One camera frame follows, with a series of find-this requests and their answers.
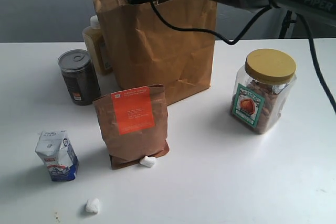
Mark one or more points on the small white blue milk carton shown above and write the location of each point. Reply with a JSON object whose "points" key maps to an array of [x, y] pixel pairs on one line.
{"points": [[54, 148]]}

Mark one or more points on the brown pouch with orange label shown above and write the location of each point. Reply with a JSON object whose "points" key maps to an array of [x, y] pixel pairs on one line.
{"points": [[133, 124]]}

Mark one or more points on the clear nut jar yellow lid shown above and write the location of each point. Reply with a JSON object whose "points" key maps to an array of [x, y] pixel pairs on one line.
{"points": [[261, 88]]}

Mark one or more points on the white foam peanut front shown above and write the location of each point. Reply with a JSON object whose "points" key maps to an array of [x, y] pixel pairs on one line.
{"points": [[92, 206]]}

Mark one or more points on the brown paper shopping bag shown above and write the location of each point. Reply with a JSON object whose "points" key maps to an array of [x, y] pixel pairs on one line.
{"points": [[160, 44]]}

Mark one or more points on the white foam peanut near pouch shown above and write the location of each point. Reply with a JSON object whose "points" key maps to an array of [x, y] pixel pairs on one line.
{"points": [[148, 161]]}

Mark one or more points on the dark can with pull-tab lid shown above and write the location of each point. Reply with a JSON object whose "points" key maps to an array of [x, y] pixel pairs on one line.
{"points": [[80, 77]]}

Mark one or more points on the yellow juice bottle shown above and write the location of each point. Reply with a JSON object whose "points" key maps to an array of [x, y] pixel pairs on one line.
{"points": [[96, 47]]}

